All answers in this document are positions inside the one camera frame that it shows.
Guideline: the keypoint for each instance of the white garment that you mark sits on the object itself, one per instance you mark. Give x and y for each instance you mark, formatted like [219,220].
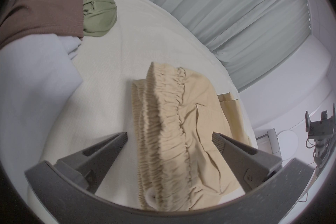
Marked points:
[34,81]

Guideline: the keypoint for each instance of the tan shorts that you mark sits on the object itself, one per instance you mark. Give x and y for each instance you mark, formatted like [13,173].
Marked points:
[162,125]

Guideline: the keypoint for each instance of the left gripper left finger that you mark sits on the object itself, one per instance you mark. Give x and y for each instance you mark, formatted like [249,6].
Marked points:
[101,158]

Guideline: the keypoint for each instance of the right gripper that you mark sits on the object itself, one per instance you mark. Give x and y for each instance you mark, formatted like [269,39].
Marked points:
[322,128]

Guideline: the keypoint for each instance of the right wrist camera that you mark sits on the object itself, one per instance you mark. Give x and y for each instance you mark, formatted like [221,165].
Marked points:
[324,115]

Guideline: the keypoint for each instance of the pale green curtain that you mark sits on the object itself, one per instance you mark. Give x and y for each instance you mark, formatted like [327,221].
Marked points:
[223,7]

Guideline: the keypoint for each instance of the bed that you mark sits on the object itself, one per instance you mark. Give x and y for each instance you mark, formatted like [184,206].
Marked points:
[118,41]

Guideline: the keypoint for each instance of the brown garment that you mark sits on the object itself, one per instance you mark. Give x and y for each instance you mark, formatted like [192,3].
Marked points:
[44,13]

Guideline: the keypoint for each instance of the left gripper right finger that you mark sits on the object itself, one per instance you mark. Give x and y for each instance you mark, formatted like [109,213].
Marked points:
[237,158]

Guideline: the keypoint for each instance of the green garment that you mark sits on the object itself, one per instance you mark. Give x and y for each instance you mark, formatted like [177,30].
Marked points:
[99,15]

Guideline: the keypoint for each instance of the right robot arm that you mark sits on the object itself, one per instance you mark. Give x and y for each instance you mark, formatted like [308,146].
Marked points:
[320,152]

